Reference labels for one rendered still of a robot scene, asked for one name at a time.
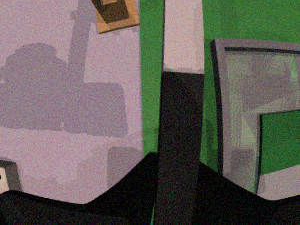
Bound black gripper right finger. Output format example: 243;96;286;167
191;161;300;225

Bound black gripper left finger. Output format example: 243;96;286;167
0;152;157;225

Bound green putting mat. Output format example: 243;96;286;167
139;0;300;173

